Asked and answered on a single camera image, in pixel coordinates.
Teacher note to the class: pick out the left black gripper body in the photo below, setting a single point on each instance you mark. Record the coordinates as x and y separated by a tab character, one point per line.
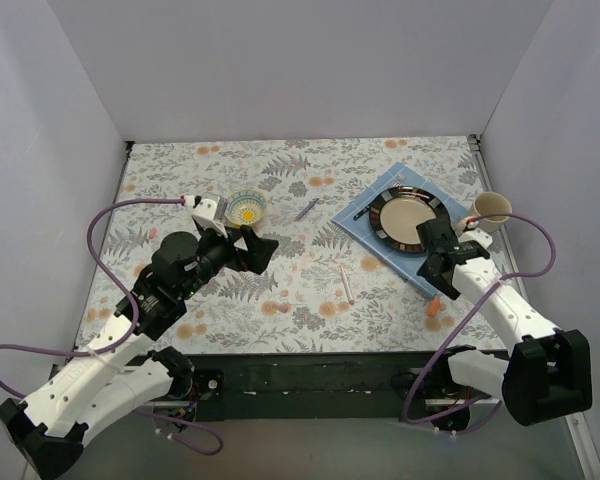
238	248

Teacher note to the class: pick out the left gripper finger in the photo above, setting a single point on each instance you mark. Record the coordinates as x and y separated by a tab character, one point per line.
258	254
251	239

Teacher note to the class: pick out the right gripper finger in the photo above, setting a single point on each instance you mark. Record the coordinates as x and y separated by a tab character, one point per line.
434	231
439	277

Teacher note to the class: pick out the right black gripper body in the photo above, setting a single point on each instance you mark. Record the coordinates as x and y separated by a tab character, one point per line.
438	250

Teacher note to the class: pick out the orange pen cap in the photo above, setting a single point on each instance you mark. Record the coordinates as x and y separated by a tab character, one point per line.
433	307

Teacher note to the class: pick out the purple pen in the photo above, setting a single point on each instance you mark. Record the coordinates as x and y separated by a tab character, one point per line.
311	204

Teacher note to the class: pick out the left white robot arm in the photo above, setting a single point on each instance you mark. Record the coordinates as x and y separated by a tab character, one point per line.
52	425

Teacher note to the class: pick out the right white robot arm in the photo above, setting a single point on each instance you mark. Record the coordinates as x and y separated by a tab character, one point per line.
548	372

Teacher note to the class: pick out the purple pen cap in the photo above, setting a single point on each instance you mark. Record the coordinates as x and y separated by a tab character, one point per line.
281	307

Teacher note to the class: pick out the pink white pen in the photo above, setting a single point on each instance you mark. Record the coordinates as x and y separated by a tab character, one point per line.
347	286

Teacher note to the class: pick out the patterned glass bowl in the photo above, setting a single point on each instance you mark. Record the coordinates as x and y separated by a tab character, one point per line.
246	206

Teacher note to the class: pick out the dark striped plate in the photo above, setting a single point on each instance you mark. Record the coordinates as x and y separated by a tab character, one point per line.
395	213

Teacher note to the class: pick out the cream ceramic mug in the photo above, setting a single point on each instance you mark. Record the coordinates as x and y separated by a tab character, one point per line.
493	208

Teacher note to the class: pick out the floral table mat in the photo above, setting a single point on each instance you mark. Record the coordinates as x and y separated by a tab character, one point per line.
234	313

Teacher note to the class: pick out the blue checked cloth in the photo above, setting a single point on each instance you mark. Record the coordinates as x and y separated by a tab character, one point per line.
404	264

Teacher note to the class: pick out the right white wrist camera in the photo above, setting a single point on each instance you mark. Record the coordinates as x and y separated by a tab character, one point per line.
468	230

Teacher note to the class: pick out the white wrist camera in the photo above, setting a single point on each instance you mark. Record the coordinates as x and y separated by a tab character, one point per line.
208	214
468	230

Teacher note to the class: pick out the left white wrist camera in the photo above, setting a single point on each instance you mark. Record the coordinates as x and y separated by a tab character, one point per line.
208	214

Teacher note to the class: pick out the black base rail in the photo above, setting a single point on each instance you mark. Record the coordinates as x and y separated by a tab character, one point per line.
299	386

